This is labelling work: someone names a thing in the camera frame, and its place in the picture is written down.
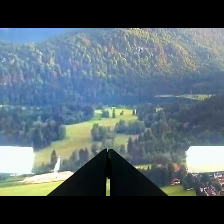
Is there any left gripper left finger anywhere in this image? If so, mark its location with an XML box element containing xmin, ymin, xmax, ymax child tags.
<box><xmin>47</xmin><ymin>148</ymin><xmax>109</xmax><ymax>197</ymax></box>

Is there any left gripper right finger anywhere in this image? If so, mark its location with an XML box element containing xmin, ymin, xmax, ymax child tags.
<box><xmin>107</xmin><ymin>148</ymin><xmax>169</xmax><ymax>197</ymax></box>

